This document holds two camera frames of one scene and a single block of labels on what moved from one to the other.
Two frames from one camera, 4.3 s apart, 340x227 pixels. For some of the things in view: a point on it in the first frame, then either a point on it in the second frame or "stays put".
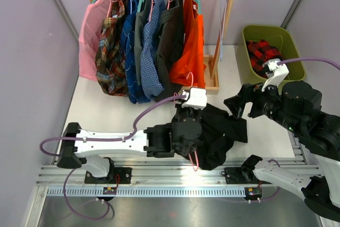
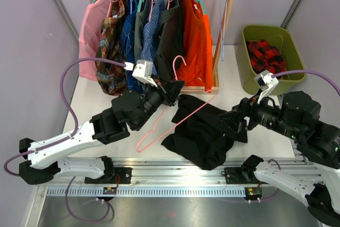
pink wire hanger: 197,169 → 138,150
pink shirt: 90,32 stays put
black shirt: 220,131 stays put
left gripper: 179,109 → 172,87
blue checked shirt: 152,80 stays put
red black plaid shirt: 259,52 stays put
